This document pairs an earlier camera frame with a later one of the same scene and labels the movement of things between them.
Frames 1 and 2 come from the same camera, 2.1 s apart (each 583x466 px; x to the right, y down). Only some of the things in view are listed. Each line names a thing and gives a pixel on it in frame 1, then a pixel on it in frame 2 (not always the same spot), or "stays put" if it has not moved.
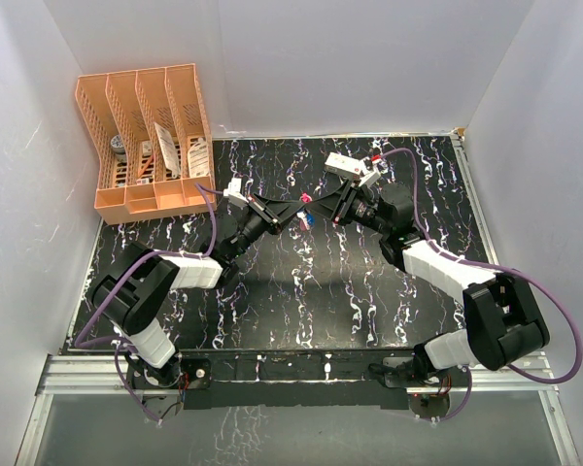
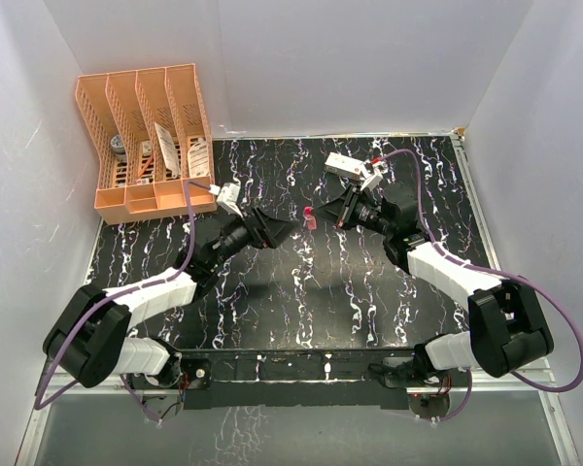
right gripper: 328,206 stays put
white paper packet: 168,150 stays put
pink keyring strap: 306,197 -> 308,213
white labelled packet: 198,159 stays put
